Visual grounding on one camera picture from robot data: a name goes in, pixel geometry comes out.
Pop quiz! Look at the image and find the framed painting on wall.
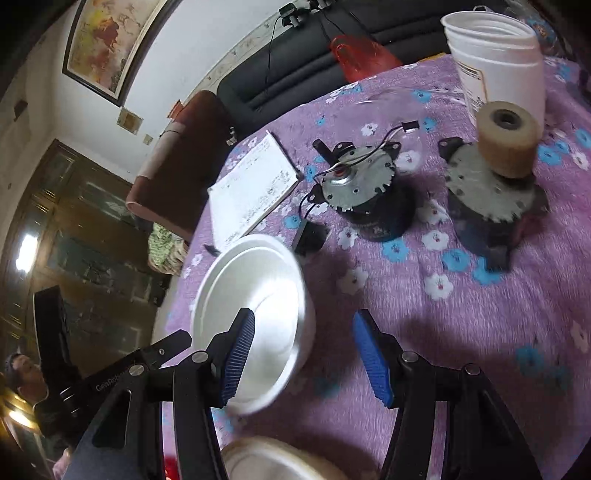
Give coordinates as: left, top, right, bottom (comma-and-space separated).
62, 0, 178, 107

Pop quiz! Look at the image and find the green patterned cloth pile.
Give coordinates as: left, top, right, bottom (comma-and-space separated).
147, 223, 188, 276

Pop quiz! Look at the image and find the black leather sofa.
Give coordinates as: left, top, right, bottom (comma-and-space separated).
216, 0, 523, 135

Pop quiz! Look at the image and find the electric motor with wires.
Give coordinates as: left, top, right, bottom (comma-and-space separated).
307, 139, 416, 243

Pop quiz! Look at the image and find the white paper sheet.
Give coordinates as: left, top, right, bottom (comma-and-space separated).
209, 133, 300, 252

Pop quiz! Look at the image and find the white plastic bowl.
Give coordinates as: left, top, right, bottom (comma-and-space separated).
191, 234, 315, 416

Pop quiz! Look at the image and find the purple floral tablecloth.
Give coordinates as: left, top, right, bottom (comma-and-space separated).
161, 50, 591, 480

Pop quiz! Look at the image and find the red plastic bag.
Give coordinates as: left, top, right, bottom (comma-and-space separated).
331, 35, 403, 83

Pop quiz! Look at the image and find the brown and pink armchair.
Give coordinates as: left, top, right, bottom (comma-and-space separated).
126, 90, 236, 242

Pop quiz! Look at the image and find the operator left hand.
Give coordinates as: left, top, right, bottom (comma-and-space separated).
52, 448, 73, 480

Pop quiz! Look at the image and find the cream plastic bowl with handles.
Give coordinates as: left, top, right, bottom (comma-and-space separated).
221, 436, 346, 480

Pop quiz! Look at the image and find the dark wooden glass cabinet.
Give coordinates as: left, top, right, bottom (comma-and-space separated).
1, 140, 169, 375

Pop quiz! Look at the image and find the red gold-rimmed glass plate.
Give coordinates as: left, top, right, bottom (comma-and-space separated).
163, 455, 180, 480

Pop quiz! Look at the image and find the electric motor with foam roller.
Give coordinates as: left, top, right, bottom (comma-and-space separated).
438, 101, 549, 273

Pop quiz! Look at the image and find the small black adapter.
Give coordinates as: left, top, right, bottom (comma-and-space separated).
291, 220, 329, 257

